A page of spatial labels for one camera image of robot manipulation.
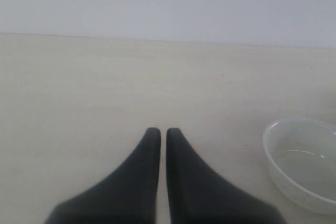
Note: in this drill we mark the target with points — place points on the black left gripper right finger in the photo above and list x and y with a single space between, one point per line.
197 194

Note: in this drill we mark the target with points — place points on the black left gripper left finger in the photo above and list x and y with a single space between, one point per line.
127 195

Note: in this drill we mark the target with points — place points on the white ceramic bowl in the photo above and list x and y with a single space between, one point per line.
300 155

